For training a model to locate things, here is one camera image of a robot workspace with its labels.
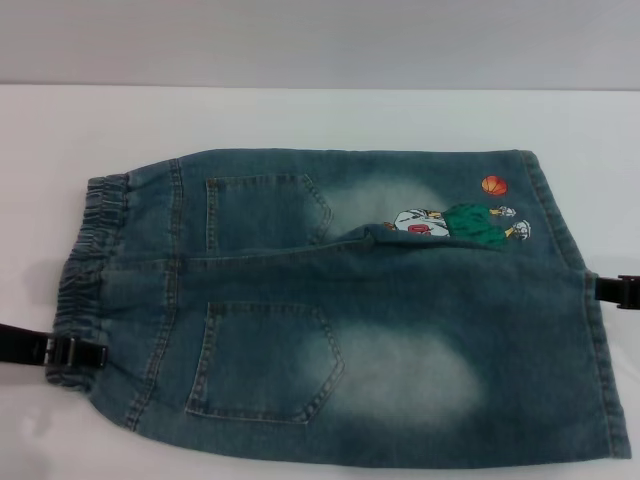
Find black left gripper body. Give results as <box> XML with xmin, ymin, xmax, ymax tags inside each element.
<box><xmin>0</xmin><ymin>322</ymin><xmax>51</xmax><ymax>366</ymax></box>

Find blue denim shorts with cartoon print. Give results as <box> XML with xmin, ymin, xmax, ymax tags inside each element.
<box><xmin>43</xmin><ymin>147</ymin><xmax>632</xmax><ymax>460</ymax></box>

